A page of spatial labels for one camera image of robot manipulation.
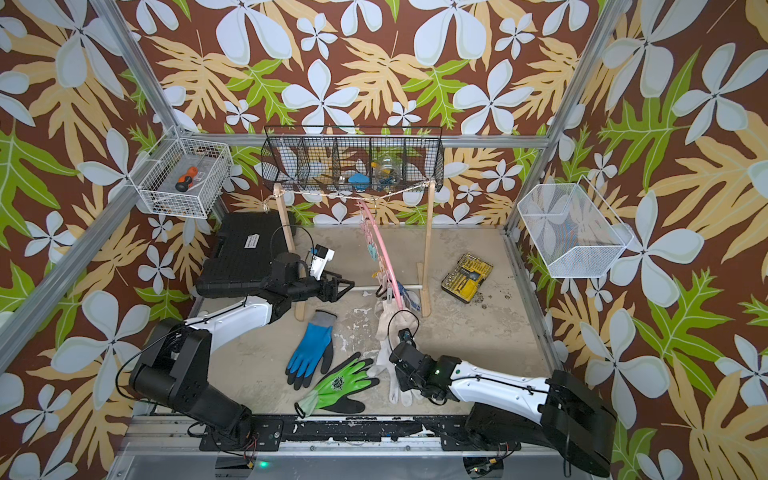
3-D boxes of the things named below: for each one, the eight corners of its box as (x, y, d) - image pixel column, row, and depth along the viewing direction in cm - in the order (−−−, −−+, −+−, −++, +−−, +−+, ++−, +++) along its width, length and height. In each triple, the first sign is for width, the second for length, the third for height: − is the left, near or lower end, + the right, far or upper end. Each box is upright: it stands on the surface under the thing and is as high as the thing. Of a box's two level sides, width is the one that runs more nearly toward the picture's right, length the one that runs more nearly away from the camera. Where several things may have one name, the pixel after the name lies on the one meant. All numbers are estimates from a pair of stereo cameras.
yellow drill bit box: (439, 288, 104) (441, 282, 101) (464, 256, 113) (466, 250, 110) (468, 305, 100) (471, 300, 97) (491, 271, 109) (494, 265, 106)
